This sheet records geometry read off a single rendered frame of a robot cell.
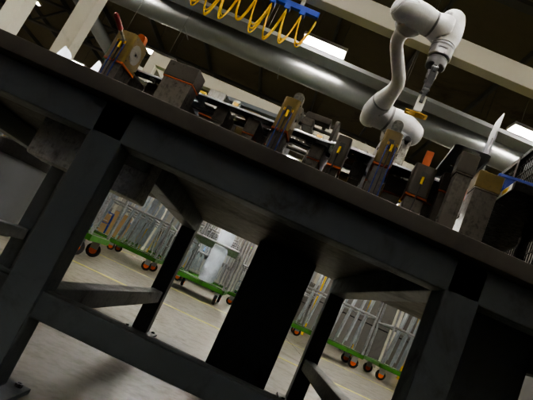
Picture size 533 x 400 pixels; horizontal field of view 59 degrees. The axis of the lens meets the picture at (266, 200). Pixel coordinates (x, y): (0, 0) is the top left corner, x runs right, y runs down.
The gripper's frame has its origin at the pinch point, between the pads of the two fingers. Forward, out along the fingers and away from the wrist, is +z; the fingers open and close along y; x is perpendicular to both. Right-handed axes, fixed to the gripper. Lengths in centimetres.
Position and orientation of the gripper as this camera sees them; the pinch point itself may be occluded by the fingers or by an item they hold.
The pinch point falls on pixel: (419, 105)
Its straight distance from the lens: 187.1
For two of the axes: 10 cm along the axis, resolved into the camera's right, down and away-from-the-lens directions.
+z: -4.1, 8.9, -1.9
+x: 9.1, 3.7, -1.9
